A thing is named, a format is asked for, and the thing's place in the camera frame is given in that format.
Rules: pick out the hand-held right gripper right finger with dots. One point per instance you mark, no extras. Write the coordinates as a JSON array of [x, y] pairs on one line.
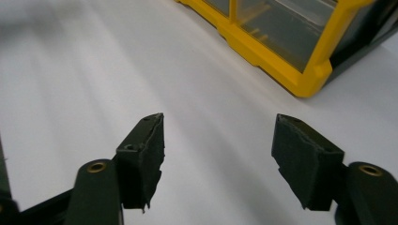
[[306, 162]]

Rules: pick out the yellow black drawer organizer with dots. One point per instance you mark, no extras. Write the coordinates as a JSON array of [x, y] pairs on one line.
[[275, 59]]

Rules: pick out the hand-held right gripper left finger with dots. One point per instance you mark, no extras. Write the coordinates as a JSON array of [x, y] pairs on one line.
[[140, 165]]

